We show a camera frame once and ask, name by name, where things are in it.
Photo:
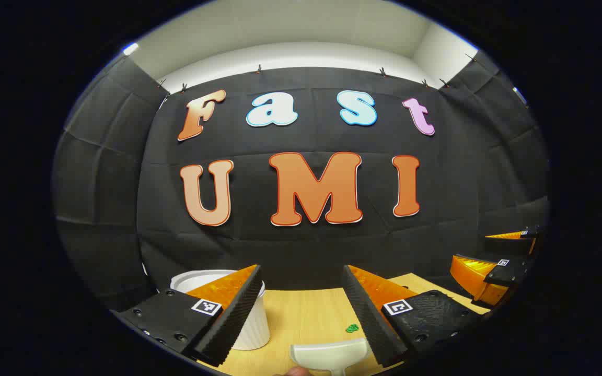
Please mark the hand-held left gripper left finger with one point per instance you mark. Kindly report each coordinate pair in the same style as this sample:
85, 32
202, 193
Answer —
228, 326

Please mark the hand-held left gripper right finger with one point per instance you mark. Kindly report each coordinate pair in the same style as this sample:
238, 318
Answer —
371, 324

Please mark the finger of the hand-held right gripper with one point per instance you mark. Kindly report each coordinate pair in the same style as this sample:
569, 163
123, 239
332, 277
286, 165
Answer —
510, 241
471, 274

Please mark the green paper ball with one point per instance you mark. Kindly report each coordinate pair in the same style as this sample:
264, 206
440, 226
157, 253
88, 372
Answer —
352, 328

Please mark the white ribbed garbage bin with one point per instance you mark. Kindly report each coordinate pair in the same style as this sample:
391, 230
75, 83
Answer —
254, 331

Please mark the white plastic dustpan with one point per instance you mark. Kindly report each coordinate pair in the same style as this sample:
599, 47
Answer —
327, 352

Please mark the wooden desktop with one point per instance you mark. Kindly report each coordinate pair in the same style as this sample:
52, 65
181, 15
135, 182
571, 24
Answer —
306, 313

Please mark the white light strip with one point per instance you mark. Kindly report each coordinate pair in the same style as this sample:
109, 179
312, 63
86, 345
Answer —
130, 48
519, 95

